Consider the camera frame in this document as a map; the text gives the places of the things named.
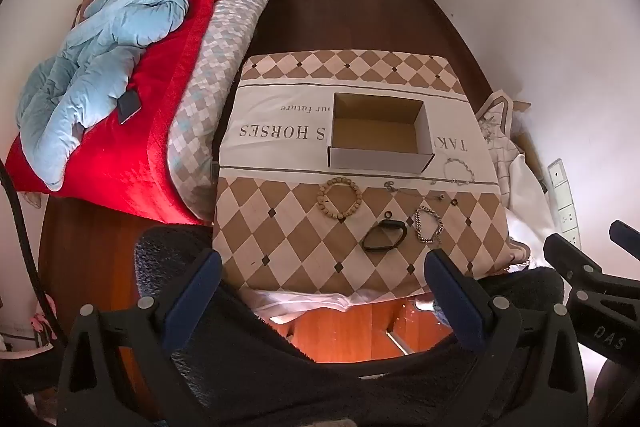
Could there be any thin silver necklace chain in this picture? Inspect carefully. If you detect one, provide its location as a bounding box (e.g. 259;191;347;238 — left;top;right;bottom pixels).
383;180;447;204

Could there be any black band bracelet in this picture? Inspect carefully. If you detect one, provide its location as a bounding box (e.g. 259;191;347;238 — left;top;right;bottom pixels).
362;219;407;253

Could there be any white power strip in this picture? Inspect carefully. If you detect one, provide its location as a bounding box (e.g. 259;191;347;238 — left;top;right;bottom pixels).
547;159;583;245

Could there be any black rectangular phone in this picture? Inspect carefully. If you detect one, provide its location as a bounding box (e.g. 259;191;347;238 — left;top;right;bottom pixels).
116;89;144;124

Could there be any pink cloth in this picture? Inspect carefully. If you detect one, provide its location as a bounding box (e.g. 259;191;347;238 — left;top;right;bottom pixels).
29;313;57;349

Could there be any wooden bead bracelet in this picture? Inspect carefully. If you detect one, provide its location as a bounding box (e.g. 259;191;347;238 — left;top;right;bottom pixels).
317;177;363;222

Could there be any metal table leg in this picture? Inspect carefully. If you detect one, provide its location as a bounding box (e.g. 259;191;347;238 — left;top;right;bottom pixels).
384;327;422;358

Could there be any brown cushion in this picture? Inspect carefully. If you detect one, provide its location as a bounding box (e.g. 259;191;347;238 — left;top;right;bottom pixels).
74;0;117;28

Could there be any cardboard box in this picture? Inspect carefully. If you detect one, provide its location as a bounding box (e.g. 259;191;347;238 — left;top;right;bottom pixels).
327;93;435;175

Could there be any silver bead bracelet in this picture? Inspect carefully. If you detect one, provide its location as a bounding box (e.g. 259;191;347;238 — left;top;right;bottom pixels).
442;157;476;186

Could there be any red blanket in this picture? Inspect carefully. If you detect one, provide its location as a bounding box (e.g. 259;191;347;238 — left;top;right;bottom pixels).
5;0;283;225

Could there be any checkered bed sheet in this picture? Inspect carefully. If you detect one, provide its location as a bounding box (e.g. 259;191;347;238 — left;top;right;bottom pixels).
166;0;293;223

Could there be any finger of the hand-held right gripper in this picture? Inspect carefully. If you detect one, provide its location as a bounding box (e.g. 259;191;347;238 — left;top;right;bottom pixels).
609;219;640;258
543;232;640;365

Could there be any checkered printed table cloth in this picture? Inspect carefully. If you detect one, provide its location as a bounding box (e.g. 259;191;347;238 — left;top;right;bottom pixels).
212;50;523;303

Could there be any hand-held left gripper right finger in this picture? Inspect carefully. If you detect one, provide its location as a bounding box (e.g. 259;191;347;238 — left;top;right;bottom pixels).
424;249;589;427

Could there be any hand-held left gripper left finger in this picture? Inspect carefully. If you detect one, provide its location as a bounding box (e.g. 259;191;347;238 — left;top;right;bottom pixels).
56;249;223;427

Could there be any light blue duvet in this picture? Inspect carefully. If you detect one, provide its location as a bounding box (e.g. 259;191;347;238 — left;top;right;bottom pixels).
15;0;191;192

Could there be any black cable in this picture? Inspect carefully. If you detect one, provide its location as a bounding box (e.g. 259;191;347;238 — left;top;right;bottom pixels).
0;159;68;345

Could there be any silver chain bracelet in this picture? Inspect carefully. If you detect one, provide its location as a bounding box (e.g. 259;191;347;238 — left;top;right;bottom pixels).
414;206;445;245

